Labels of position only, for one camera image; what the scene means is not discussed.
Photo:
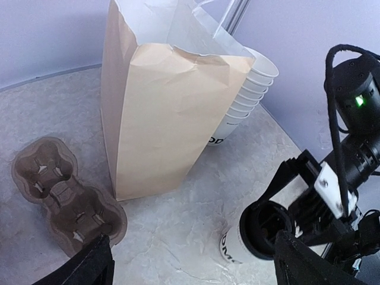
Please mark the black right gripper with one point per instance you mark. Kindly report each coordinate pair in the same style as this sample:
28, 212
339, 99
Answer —
352, 89

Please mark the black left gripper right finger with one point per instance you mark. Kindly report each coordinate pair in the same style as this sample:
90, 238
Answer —
296, 263

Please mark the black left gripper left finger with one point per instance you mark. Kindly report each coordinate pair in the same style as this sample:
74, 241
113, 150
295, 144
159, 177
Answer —
93, 264

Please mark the black coffee cup lid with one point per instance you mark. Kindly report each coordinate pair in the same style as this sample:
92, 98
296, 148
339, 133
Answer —
259, 227

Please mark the white paper coffee cup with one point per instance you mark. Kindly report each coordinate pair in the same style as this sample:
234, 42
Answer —
232, 247

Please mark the brown paper takeout bag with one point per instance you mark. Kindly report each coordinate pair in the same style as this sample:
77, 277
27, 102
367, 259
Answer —
169, 74

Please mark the stack of white paper cups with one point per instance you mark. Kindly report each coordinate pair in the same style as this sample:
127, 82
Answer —
257, 83

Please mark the brown cardboard cup carrier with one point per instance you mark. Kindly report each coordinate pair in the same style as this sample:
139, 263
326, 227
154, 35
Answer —
45, 172

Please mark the right aluminium corner post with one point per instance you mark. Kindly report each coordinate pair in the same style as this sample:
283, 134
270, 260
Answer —
235, 15

